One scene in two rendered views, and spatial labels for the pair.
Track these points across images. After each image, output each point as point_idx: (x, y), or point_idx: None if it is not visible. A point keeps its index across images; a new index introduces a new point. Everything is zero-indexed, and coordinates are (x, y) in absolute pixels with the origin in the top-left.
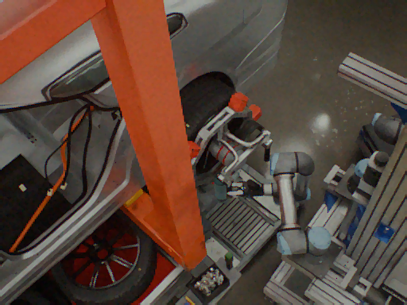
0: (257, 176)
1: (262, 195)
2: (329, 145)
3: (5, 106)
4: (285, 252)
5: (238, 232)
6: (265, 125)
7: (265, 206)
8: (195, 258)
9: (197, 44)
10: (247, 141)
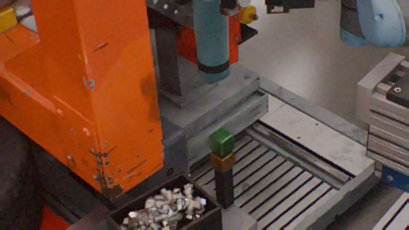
0: (301, 103)
1: (313, 5)
2: None
3: None
4: (387, 25)
5: (253, 201)
6: (318, 37)
7: (320, 153)
8: (130, 147)
9: None
10: (279, 59)
